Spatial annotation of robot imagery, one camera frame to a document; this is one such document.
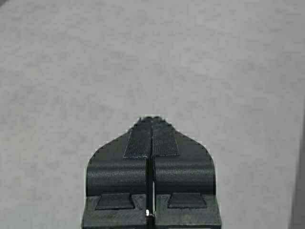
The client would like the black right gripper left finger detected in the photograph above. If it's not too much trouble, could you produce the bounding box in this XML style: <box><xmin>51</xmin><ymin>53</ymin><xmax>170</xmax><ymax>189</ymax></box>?
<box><xmin>81</xmin><ymin>117</ymin><xmax>153</xmax><ymax>229</ymax></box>

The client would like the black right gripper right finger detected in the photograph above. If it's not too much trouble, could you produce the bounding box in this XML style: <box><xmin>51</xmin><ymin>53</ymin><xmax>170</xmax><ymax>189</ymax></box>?
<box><xmin>152</xmin><ymin>117</ymin><xmax>221</xmax><ymax>229</ymax></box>

